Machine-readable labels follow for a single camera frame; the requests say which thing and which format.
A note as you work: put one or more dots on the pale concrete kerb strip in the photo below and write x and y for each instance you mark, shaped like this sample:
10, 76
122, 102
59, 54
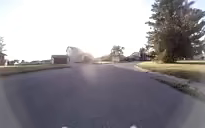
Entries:
190, 87

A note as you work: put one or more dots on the grass lawn with big tree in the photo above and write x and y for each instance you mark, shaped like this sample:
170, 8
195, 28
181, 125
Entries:
176, 69

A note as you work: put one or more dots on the large conifer tree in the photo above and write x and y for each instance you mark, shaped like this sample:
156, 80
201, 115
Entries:
176, 30

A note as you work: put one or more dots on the grass verge strip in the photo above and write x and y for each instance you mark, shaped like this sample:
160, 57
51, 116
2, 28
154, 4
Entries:
20, 69

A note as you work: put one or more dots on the grey asphalt road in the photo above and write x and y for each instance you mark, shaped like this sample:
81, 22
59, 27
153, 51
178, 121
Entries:
90, 96

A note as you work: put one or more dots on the distant house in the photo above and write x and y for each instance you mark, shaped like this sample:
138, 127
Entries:
135, 56

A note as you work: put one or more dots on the distant tree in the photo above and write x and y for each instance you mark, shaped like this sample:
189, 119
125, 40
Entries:
117, 51

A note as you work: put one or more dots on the pale house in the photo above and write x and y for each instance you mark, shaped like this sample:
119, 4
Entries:
76, 54

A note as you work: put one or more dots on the dark low building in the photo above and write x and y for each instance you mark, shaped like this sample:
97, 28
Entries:
59, 59

